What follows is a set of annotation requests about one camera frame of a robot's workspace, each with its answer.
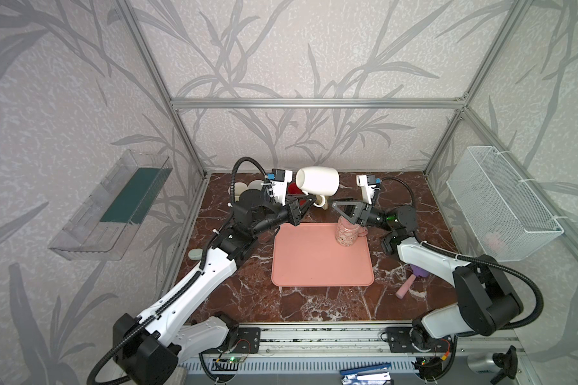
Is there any pink ghost pattern mug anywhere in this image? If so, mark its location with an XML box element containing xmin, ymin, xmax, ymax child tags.
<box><xmin>335</xmin><ymin>217</ymin><xmax>368</xmax><ymax>247</ymax></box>

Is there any white ceramic mug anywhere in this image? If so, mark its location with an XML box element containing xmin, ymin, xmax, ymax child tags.
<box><xmin>295</xmin><ymin>166</ymin><xmax>340</xmax><ymax>197</ymax></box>

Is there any blue polka dot mug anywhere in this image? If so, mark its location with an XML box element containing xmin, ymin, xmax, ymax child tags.
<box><xmin>248</xmin><ymin>180</ymin><xmax>264</xmax><ymax>191</ymax></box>

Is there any cream speckled squat mug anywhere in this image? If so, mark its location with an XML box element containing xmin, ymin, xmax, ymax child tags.
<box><xmin>314</xmin><ymin>195</ymin><xmax>329</xmax><ymax>210</ymax></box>

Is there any red mug black handle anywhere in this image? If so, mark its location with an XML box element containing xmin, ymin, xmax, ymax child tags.
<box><xmin>287</xmin><ymin>182</ymin><xmax>303</xmax><ymax>198</ymax></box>

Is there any light green ceramic mug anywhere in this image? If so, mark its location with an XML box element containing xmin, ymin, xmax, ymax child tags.
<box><xmin>234</xmin><ymin>182</ymin><xmax>249</xmax><ymax>197</ymax></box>

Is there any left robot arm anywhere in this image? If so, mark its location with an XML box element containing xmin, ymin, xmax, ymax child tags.
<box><xmin>87</xmin><ymin>168</ymin><xmax>321</xmax><ymax>384</ymax></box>

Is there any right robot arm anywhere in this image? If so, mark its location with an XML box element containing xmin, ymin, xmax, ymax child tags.
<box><xmin>332</xmin><ymin>175</ymin><xmax>545</xmax><ymax>341</ymax></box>

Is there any pink plastic tray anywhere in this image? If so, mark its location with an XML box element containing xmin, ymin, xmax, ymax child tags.
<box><xmin>271</xmin><ymin>223</ymin><xmax>374</xmax><ymax>287</ymax></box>

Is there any pale green soap-shaped object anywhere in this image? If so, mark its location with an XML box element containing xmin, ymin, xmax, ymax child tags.
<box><xmin>187</xmin><ymin>249</ymin><xmax>203</xmax><ymax>261</ymax></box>

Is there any pink item in basket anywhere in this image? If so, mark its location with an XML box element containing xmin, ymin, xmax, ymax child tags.
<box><xmin>484</xmin><ymin>232</ymin><xmax>507</xmax><ymax>253</ymax></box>

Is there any blue stapler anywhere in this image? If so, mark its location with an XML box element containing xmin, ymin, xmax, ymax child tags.
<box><xmin>340</xmin><ymin>364</ymin><xmax>393</xmax><ymax>385</ymax></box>

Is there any black clamp knob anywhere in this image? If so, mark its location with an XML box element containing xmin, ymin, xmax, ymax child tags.
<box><xmin>491</xmin><ymin>345</ymin><xmax>519</xmax><ymax>385</ymax></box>

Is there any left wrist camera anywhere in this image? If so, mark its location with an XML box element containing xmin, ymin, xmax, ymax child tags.
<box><xmin>264</xmin><ymin>168</ymin><xmax>293</xmax><ymax>205</ymax></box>

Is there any white wire mesh basket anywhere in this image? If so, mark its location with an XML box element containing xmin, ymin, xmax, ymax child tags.
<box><xmin>447</xmin><ymin>146</ymin><xmax>565</xmax><ymax>263</ymax></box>

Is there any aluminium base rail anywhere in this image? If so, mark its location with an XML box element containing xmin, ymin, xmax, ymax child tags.
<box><xmin>172</xmin><ymin>321</ymin><xmax>524</xmax><ymax>375</ymax></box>

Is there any clear plastic wall bin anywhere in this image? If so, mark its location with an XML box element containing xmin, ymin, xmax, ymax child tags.
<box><xmin>48</xmin><ymin>150</ymin><xmax>173</xmax><ymax>261</ymax></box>

